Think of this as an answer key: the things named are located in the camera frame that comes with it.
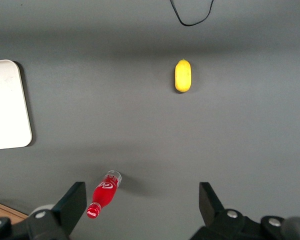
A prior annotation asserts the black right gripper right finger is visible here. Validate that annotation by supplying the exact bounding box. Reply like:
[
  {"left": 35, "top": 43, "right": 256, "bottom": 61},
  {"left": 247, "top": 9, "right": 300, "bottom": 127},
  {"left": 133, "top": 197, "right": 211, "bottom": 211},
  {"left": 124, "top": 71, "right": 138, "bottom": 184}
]
[{"left": 198, "top": 181, "right": 264, "bottom": 240}]

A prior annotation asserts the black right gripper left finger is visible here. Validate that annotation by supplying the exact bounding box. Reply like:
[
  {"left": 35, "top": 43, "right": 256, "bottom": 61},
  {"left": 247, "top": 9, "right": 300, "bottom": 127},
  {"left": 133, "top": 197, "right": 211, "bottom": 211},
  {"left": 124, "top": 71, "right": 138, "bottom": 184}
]
[{"left": 27, "top": 181, "right": 87, "bottom": 240}]

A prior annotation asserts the cream plastic tray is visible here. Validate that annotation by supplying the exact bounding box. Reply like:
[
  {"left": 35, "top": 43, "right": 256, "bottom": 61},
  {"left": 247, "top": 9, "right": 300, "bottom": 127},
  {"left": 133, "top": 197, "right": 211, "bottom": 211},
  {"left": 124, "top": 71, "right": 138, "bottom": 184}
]
[{"left": 0, "top": 59, "right": 33, "bottom": 151}]

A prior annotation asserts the red cola bottle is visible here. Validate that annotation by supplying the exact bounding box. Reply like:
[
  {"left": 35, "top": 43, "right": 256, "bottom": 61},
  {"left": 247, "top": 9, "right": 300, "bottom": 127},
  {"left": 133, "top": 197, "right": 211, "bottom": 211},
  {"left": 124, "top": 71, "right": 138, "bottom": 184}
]
[{"left": 86, "top": 170, "right": 123, "bottom": 220}]

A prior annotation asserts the yellow lemon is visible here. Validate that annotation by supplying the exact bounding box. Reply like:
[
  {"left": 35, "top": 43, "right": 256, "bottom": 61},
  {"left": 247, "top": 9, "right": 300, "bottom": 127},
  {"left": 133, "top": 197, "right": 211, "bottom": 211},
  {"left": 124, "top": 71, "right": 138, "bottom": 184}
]
[{"left": 174, "top": 58, "right": 192, "bottom": 94}]

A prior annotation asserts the black looped cable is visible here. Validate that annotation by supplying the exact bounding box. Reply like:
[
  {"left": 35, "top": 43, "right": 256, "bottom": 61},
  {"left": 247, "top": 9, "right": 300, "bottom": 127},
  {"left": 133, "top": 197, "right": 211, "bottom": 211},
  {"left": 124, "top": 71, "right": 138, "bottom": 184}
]
[{"left": 169, "top": 0, "right": 215, "bottom": 27}]

